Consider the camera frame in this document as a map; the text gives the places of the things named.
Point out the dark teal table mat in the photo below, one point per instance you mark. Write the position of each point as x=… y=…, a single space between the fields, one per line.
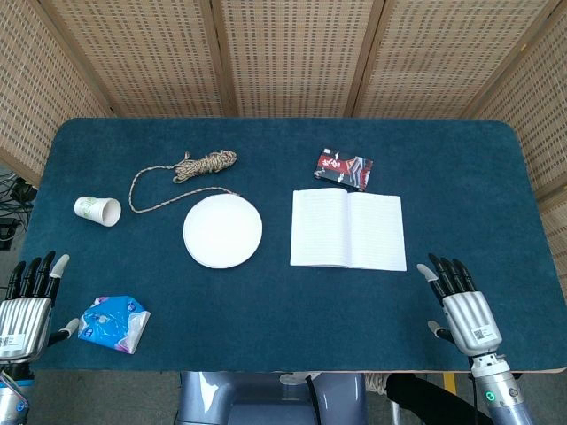
x=283 y=310

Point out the woven bamboo folding screen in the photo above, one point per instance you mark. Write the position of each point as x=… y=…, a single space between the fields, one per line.
x=292 y=53

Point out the blue tissue pack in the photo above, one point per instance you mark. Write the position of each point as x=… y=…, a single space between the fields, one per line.
x=113 y=323

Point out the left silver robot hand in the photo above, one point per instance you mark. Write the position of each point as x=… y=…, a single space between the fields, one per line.
x=22 y=319

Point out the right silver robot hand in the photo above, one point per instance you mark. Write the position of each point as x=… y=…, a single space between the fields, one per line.
x=469 y=316

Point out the white paper cup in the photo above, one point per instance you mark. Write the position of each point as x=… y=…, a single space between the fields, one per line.
x=95 y=210

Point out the red black card box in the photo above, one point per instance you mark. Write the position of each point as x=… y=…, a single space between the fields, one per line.
x=343 y=168

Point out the notebook with yellow spine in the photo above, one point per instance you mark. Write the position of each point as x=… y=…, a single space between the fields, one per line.
x=347 y=230

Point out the white paper plate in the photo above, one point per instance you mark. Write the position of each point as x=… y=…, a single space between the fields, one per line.
x=222 y=233

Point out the grey-blue robot torso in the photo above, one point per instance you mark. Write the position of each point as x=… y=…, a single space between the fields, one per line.
x=248 y=398

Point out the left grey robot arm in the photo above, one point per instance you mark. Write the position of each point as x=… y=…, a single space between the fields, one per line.
x=11 y=394

